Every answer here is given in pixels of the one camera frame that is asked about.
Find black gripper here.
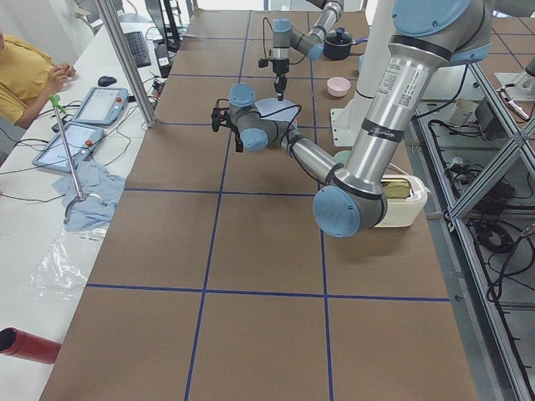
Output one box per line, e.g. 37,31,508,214
272,58,289,101
232,123,243,152

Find blue plate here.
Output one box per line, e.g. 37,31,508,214
253,97,298,131

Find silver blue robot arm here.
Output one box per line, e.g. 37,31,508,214
267,0,344,101
228,1,494,237

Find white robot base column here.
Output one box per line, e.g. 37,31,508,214
330,0,395,147

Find pink bowl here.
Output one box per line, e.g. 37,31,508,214
327,76,351,98

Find dark blue pot with lid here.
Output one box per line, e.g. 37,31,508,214
324,27,369,61

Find green bowl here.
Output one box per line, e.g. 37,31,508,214
334,150,351,165

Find black power adapter box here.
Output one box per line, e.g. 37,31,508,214
155,44,172,79

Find upper teach pendant tablet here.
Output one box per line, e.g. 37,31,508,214
72,87,129,127

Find teach pendant tablet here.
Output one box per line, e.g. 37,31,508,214
32,121,104,175
72,87,129,127

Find light blue cloth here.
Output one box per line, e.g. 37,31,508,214
53,161,125,231

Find black keyboard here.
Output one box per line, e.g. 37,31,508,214
124,31,151,68

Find toast slice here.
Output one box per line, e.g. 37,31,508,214
381,179,412,199

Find black computer mouse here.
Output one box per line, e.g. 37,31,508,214
97,75,117,87

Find lower teach pendant tablet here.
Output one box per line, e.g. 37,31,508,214
32,121,104,175

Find white toaster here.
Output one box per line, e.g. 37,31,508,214
376,174,428,227

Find metal grabber stick green tip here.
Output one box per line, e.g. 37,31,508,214
48,94,107,224

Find clear plastic bag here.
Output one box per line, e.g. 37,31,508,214
23,227,107,303

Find person in yellow shirt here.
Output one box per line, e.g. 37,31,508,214
1,33,76,129

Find red cylinder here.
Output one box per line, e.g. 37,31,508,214
1,327,61,364

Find aluminium frame post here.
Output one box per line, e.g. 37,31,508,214
95,0,156,128

